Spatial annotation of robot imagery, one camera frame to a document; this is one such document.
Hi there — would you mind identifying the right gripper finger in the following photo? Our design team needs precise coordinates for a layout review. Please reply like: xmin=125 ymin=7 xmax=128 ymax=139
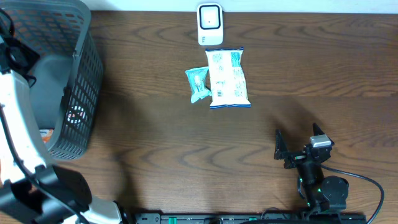
xmin=312 ymin=123 xmax=335 ymax=146
xmin=274 ymin=129 xmax=289 ymax=160

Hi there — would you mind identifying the large white snack bag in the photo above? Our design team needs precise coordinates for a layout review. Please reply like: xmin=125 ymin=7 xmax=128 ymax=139
xmin=205 ymin=47 xmax=251 ymax=109

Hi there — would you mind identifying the teal small snack packet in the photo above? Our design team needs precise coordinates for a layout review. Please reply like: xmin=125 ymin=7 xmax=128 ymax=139
xmin=185 ymin=67 xmax=212 ymax=104

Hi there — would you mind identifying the orange tissue pack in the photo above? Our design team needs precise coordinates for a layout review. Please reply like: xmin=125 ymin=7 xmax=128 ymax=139
xmin=40 ymin=129 xmax=53 ymax=143

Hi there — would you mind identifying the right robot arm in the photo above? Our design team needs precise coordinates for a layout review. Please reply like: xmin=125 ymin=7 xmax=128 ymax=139
xmin=274 ymin=123 xmax=349 ymax=220

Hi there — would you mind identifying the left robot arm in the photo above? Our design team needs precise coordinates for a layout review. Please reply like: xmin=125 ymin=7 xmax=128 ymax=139
xmin=1 ymin=1 xmax=129 ymax=223

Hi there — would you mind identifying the white barcode scanner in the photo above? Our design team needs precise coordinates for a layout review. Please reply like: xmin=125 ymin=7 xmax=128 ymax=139
xmin=197 ymin=3 xmax=224 ymax=46

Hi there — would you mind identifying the grey plastic mesh basket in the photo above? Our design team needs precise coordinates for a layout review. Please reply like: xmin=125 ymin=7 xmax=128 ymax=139
xmin=1 ymin=0 xmax=104 ymax=160

